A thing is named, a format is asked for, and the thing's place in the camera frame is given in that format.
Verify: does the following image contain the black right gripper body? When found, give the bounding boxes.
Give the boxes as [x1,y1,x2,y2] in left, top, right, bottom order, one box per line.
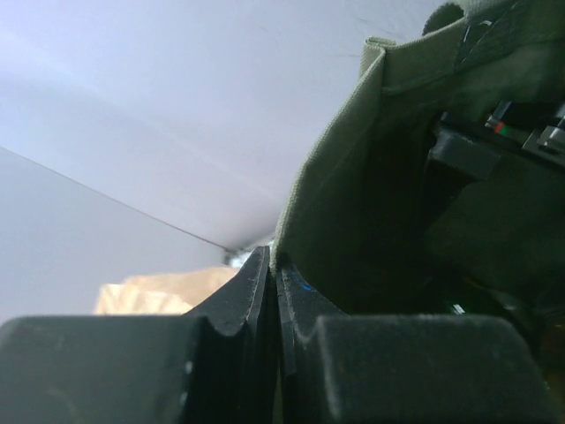
[426,100,564,186]

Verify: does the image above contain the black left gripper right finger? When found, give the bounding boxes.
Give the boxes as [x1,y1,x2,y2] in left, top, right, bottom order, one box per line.
[275,265,561,423]

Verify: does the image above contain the orange plastic grocery bag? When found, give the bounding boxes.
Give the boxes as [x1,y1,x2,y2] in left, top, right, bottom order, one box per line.
[94,267,239,315]

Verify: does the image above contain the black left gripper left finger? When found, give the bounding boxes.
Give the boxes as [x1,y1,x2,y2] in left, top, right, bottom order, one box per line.
[1,247,270,423]

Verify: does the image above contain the green canvas tote bag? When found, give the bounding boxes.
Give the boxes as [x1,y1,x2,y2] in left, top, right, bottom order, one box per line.
[271,1,564,314]

